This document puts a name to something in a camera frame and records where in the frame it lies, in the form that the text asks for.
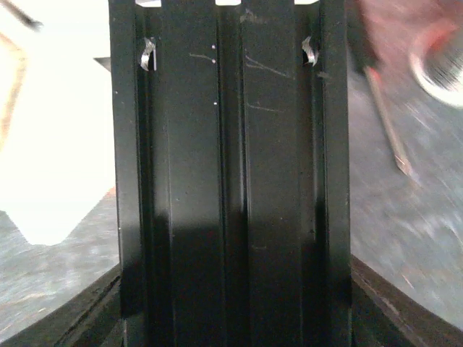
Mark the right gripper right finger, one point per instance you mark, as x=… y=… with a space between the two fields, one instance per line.
x=382 y=315

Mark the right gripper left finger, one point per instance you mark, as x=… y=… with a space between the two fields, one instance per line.
x=91 y=318

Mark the black aluminium extrusion block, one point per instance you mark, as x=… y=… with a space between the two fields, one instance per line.
x=232 y=172

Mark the white peg base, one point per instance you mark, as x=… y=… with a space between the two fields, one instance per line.
x=57 y=143

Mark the small solder wire spool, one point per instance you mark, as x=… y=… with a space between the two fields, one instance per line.
x=439 y=74

